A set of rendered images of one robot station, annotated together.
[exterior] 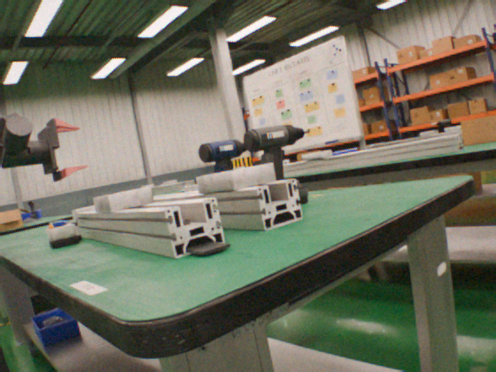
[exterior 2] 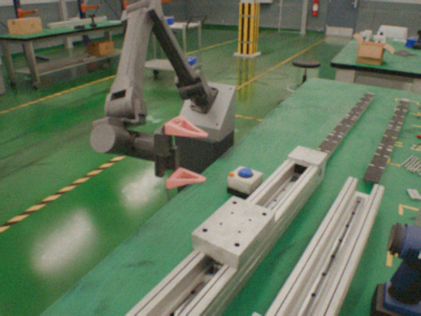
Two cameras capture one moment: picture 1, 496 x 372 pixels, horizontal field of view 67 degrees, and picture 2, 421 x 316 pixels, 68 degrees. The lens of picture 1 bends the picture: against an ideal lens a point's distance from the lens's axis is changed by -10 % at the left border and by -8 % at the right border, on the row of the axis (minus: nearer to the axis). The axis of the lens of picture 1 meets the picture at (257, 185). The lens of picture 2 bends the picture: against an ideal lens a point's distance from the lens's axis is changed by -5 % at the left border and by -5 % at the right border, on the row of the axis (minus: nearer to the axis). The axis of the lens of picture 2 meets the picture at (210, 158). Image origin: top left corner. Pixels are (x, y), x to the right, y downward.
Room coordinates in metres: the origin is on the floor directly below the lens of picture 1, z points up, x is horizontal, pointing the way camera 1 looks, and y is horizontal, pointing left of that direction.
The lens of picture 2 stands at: (0.79, -0.14, 1.34)
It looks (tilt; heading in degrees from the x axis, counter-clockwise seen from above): 28 degrees down; 70
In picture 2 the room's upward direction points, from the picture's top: straight up
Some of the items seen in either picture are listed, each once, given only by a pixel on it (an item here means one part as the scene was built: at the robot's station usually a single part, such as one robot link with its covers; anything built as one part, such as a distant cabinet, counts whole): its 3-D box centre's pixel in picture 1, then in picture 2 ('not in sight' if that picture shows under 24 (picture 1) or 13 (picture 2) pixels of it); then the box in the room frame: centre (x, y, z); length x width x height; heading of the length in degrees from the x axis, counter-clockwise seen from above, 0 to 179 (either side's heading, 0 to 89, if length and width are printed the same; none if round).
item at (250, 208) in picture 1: (191, 208); (317, 289); (1.13, 0.19, 0.82); 0.80 x 0.10 x 0.09; 35
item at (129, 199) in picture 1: (122, 205); (235, 234); (1.02, 0.35, 0.87); 0.16 x 0.11 x 0.07; 35
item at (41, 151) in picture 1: (37, 151); (154, 148); (0.89, 0.48, 1.03); 0.07 x 0.07 x 0.10; 49
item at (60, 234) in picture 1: (65, 235); (247, 183); (1.18, 0.61, 0.81); 0.10 x 0.08 x 0.06; 125
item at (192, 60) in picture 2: not in sight; (170, 49); (2.01, 4.95, 0.50); 1.03 x 0.55 x 1.01; 136
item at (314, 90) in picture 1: (306, 147); not in sight; (4.37, -0.60, 0.97); 1.50 x 0.50 x 1.95; 41
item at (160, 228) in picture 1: (127, 223); (234, 251); (1.02, 0.35, 0.82); 0.80 x 0.10 x 0.09; 35
